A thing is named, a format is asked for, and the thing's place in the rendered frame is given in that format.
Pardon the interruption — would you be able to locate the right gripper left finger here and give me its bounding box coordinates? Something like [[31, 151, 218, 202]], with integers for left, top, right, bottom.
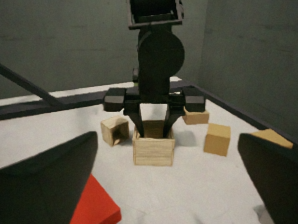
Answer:
[[0, 131, 99, 224]]

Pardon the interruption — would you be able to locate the black metal gantry frame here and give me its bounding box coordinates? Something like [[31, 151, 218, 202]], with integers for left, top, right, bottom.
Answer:
[[0, 63, 64, 106]]

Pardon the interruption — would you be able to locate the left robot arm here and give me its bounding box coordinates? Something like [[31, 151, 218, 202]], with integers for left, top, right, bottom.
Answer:
[[126, 0, 185, 79]]

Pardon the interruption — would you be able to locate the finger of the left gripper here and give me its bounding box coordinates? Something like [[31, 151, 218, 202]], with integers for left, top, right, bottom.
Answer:
[[163, 104, 185, 138], [123, 104, 144, 137]]

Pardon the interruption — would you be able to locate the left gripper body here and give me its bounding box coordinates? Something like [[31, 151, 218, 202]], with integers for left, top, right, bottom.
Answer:
[[102, 64, 206, 113]]

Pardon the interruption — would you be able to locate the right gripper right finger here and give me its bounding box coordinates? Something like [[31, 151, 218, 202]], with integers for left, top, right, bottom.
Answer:
[[237, 133, 298, 224]]

